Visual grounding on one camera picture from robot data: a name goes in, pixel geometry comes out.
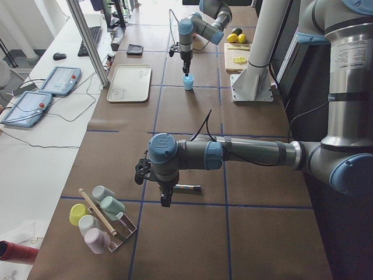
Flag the teach pendant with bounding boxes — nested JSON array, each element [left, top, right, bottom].
[[1, 91, 52, 128], [39, 66, 82, 96]]

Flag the light blue cup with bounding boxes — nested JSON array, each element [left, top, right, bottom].
[[182, 73, 194, 90]]

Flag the yellow plastic knife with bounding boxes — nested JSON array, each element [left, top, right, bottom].
[[227, 47, 251, 51]]

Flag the yellow cup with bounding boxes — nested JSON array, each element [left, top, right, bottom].
[[69, 204, 89, 226]]

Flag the computer mouse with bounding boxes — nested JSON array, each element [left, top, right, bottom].
[[52, 52, 66, 61]]

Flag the near teach pendant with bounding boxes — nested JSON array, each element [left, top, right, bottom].
[[1, 91, 52, 128]]

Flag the red cylinder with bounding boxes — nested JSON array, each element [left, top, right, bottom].
[[1, 240, 39, 265]]

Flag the grey white cup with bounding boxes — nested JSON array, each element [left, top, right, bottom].
[[78, 215, 101, 237]]

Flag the far teach pendant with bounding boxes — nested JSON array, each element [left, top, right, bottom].
[[39, 66, 82, 96]]

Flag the wooden cutting board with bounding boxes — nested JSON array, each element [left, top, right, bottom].
[[224, 43, 252, 71]]

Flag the pink cup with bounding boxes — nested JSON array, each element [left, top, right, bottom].
[[84, 228, 111, 254]]

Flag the aluminium frame post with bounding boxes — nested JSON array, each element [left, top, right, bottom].
[[66, 0, 110, 88]]

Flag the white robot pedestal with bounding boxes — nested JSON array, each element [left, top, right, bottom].
[[230, 0, 290, 102]]

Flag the black keyboard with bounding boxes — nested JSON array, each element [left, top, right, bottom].
[[77, 26, 103, 57]]

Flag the cream bear tray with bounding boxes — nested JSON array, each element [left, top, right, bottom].
[[107, 64, 152, 103]]

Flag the yellow lemon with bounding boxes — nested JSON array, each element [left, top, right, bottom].
[[237, 33, 247, 44], [227, 33, 238, 43]]

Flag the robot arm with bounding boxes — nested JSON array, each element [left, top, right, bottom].
[[178, 1, 233, 76], [135, 1, 372, 207]]

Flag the pale grey cup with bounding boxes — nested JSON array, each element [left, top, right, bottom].
[[92, 185, 116, 202]]

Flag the white wire cup rack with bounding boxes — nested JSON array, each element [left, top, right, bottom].
[[78, 188, 138, 252]]

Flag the steel muddler black tip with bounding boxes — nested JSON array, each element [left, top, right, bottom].
[[174, 184, 202, 193]]

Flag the folded grey cloth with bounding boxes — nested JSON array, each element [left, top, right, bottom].
[[126, 44, 144, 56]]

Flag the lemon slices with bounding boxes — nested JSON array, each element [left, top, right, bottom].
[[233, 57, 247, 65]]

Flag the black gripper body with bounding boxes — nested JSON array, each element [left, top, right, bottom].
[[181, 51, 192, 68], [158, 177, 177, 196]]

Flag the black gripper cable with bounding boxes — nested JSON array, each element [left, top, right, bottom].
[[189, 109, 225, 144]]

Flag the mint green cup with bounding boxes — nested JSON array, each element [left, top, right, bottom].
[[100, 196, 126, 221]]

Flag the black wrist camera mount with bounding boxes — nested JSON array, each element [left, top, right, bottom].
[[168, 42, 181, 57]]

